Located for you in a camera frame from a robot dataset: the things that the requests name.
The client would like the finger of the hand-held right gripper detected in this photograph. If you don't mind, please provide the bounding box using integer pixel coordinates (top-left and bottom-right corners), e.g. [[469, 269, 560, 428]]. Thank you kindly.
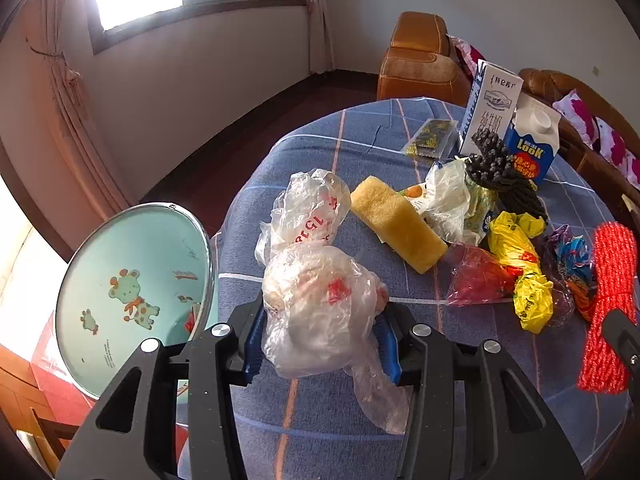
[[601, 309, 640, 396]]

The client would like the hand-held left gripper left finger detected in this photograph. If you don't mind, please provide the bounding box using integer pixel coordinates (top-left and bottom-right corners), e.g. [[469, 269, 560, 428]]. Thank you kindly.
[[55, 302, 267, 480]]

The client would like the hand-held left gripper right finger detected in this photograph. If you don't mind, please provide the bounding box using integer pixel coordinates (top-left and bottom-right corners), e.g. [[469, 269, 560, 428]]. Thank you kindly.
[[377, 305, 586, 480]]

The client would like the red rope bundle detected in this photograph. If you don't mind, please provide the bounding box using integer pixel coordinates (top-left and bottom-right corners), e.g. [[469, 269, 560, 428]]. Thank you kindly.
[[577, 221, 640, 393]]

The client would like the clear red-print plastic bag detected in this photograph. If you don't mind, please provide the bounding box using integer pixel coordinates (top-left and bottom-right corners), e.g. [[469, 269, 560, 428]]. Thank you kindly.
[[261, 246, 411, 436], [255, 169, 353, 266]]

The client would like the purple blue wrapper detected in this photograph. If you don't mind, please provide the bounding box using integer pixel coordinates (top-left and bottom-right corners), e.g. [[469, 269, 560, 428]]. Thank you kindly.
[[542, 224, 598, 323]]

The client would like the red plastic bag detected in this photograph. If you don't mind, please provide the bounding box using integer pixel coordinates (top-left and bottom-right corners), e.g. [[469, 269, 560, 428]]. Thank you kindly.
[[445, 242, 518, 307]]

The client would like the yellow sponge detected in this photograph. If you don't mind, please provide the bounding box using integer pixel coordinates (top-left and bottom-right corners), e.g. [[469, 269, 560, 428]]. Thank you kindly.
[[350, 176, 449, 275]]

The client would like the yellow plastic bag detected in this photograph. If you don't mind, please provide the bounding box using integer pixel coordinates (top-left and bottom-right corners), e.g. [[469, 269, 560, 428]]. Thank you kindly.
[[487, 211, 555, 335]]

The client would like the light blue cartoon basin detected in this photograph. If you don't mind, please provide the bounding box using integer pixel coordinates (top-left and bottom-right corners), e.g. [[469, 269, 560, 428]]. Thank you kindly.
[[54, 202, 218, 401]]

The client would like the black rope bundle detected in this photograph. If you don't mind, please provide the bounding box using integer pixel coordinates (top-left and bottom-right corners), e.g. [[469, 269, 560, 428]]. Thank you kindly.
[[465, 127, 548, 226]]

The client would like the white orange-print wrapper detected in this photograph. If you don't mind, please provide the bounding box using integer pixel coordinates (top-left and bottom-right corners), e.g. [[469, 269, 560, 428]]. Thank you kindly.
[[400, 184, 437, 217]]

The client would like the crumpled clear plastic bag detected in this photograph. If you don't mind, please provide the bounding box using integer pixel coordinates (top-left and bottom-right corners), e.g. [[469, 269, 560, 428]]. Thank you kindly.
[[424, 159, 473, 246]]

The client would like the green yellow wrapper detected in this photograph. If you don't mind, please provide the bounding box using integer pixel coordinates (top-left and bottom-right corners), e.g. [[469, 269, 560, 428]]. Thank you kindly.
[[465, 180, 501, 241]]

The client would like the pink floral cloth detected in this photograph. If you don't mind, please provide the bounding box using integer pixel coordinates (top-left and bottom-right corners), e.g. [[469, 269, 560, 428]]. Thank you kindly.
[[450, 35, 640, 191]]

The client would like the blue white milk carton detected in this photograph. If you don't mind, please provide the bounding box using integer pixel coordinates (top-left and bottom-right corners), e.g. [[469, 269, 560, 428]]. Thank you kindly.
[[502, 99, 562, 183]]

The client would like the wooden chair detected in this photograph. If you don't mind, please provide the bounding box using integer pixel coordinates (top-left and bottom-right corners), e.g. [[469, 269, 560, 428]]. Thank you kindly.
[[17, 405, 83, 476]]

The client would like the dark yellow-print packet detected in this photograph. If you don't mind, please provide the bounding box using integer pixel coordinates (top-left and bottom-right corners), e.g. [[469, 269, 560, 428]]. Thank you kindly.
[[402, 119, 458, 158]]

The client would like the blue checked tablecloth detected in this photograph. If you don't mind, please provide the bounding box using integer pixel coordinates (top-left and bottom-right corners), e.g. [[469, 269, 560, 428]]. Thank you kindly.
[[177, 97, 636, 480]]

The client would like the tall white blue box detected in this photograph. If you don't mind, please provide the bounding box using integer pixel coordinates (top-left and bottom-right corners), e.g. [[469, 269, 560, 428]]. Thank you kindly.
[[457, 59, 524, 158]]

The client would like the orange leather sofa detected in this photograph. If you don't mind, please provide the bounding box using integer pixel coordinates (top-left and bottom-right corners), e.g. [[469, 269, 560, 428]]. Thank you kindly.
[[376, 11, 640, 211]]

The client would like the pale curtain with tassel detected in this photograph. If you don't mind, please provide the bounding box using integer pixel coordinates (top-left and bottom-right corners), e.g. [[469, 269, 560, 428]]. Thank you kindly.
[[0, 0, 126, 261]]

